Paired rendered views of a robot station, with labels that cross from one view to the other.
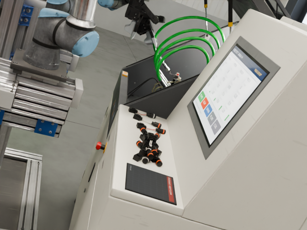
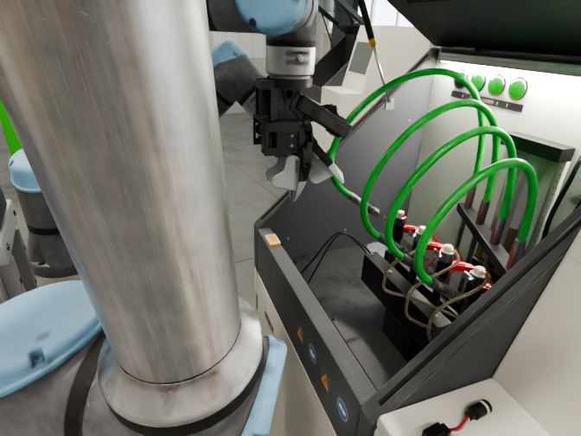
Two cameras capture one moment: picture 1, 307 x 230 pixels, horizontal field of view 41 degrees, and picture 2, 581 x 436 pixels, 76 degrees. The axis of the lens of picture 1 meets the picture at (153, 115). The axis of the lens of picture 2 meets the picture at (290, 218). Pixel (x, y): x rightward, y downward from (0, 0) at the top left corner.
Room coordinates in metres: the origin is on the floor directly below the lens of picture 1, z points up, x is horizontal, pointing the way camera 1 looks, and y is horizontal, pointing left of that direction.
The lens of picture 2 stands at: (1.37, 0.36, 1.48)
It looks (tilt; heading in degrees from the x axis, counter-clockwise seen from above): 27 degrees down; 349
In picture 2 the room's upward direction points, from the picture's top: 2 degrees clockwise
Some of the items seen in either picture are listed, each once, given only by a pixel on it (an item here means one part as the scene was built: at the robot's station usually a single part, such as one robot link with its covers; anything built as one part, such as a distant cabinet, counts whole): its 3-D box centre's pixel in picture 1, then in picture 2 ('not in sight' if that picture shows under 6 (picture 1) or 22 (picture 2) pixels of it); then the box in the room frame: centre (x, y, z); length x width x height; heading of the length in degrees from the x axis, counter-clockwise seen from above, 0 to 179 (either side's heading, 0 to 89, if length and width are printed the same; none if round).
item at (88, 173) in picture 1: (91, 166); (288, 429); (2.05, 0.21, 0.44); 0.65 x 0.02 x 0.68; 10
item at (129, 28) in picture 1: (130, 30); (287, 181); (1.96, 0.26, 1.25); 0.06 x 0.03 x 0.09; 100
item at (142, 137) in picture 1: (149, 143); not in sight; (1.35, -0.02, 1.01); 0.23 x 0.11 x 0.06; 10
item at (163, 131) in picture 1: (151, 128); not in sight; (1.54, -0.01, 0.99); 0.12 x 0.02 x 0.02; 110
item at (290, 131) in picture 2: (136, 7); (284, 116); (1.98, 0.26, 1.36); 0.09 x 0.08 x 0.12; 100
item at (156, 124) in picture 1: (147, 120); not in sight; (1.60, 0.01, 0.99); 0.12 x 0.02 x 0.02; 91
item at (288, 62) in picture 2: not in sight; (290, 62); (1.98, 0.25, 1.44); 0.08 x 0.08 x 0.05
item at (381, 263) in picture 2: not in sight; (416, 315); (1.98, -0.06, 0.91); 0.34 x 0.10 x 0.15; 10
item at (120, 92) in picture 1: (119, 100); (300, 315); (2.05, 0.20, 0.87); 0.62 x 0.04 x 0.16; 10
